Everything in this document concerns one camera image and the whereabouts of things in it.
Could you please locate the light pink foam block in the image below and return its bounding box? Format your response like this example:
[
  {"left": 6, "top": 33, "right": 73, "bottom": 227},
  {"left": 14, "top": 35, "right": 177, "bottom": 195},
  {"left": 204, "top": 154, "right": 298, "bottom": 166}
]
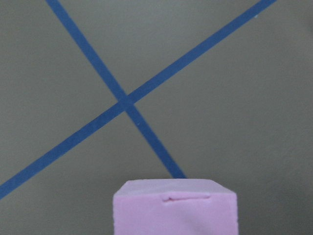
[{"left": 113, "top": 179, "right": 239, "bottom": 235}]

